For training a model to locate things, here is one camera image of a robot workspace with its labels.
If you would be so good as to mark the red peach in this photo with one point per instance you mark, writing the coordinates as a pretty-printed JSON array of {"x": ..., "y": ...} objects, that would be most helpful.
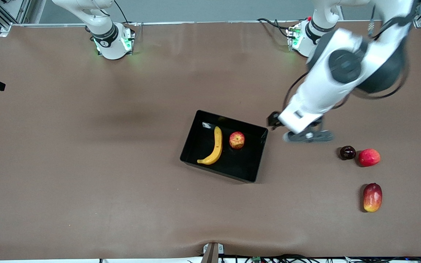
[{"x": 369, "y": 157}]

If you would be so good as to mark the silver table edge rail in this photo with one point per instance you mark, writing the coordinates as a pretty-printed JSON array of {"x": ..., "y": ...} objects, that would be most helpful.
[{"x": 196, "y": 22}]

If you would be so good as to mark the small green circuit board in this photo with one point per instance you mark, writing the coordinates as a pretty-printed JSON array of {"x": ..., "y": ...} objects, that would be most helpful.
[{"x": 256, "y": 259}]

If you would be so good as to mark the dark purple plum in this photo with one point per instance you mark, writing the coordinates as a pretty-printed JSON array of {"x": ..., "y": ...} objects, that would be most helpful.
[{"x": 347, "y": 152}]

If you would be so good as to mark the red and yellow apple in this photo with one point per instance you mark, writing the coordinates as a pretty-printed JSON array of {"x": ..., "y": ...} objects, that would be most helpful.
[{"x": 236, "y": 140}]

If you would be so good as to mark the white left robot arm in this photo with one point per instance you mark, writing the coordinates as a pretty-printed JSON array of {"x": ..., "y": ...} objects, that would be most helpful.
[{"x": 327, "y": 87}]

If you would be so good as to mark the black plastic box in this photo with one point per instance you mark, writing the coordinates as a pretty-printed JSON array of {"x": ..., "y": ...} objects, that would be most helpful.
[{"x": 239, "y": 164}]

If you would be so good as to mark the red and yellow mango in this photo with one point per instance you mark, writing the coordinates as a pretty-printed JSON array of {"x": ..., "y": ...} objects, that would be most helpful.
[{"x": 372, "y": 197}]

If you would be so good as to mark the grey table clamp bracket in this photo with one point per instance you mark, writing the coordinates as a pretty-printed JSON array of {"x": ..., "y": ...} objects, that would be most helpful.
[{"x": 213, "y": 254}]

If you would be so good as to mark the yellow banana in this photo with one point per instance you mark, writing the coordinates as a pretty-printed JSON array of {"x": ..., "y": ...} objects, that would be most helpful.
[{"x": 217, "y": 146}]

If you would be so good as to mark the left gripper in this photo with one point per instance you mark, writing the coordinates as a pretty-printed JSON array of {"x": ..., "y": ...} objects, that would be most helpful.
[{"x": 273, "y": 119}]

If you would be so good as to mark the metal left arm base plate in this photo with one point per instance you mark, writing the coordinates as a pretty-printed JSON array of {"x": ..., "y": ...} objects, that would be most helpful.
[{"x": 290, "y": 36}]

